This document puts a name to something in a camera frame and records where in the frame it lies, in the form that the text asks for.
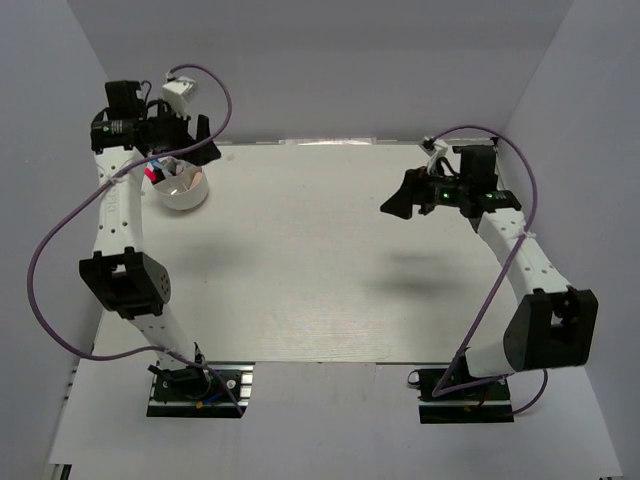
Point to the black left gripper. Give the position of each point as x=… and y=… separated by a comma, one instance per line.
x=203, y=130

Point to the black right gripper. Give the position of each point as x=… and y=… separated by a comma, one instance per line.
x=416, y=184

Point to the pink cap black highlighter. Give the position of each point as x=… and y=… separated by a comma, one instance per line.
x=155, y=176

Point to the pink white eraser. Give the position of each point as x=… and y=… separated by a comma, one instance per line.
x=197, y=178

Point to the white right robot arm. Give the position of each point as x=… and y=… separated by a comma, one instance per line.
x=554, y=322

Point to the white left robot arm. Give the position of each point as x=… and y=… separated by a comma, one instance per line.
x=133, y=141

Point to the white round divided organizer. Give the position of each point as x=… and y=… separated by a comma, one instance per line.
x=188, y=200

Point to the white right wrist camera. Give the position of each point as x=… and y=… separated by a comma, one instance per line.
x=434, y=149

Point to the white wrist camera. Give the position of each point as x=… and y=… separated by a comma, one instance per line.
x=178, y=93
x=434, y=149

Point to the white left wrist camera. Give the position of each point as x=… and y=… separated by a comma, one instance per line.
x=178, y=93

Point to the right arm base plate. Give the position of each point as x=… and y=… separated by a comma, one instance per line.
x=485, y=404

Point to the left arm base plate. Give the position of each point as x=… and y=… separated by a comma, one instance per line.
x=193, y=393

